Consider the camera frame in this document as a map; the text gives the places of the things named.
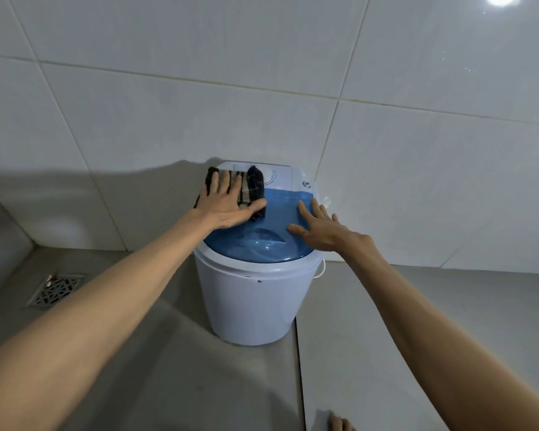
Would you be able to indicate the person's left hand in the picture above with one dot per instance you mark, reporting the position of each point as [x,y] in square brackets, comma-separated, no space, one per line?
[224,210]

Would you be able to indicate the person's right hand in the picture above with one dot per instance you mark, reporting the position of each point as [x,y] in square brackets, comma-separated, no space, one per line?
[330,231]

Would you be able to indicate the person's left little finger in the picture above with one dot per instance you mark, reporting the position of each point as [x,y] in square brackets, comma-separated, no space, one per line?
[205,189]

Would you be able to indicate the person's right thumb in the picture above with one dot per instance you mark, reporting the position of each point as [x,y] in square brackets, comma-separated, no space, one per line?
[297,229]

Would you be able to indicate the person's right little finger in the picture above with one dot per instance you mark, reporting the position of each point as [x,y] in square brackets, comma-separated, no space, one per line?
[334,218]

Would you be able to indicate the person's right middle finger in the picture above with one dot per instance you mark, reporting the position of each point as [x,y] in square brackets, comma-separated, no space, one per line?
[318,208]

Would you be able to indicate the person's left middle finger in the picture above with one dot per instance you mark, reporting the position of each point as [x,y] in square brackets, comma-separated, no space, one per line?
[224,183]

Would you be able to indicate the person's left thumb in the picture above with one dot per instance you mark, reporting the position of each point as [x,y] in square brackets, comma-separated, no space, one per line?
[254,206]

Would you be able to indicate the black plaid cloth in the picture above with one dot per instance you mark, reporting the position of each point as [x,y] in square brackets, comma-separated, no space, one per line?
[251,188]

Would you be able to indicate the person's left forearm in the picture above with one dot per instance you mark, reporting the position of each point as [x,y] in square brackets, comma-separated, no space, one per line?
[85,318]

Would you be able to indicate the person's right forearm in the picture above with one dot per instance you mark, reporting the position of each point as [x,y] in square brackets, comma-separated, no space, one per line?
[449,336]

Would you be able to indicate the blue translucent washer lid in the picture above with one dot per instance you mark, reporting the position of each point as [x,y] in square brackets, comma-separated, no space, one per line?
[269,237]

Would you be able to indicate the small white washing machine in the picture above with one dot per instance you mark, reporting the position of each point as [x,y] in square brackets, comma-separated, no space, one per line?
[256,296]

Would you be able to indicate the metal floor drain grate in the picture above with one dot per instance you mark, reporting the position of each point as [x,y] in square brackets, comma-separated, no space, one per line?
[55,289]

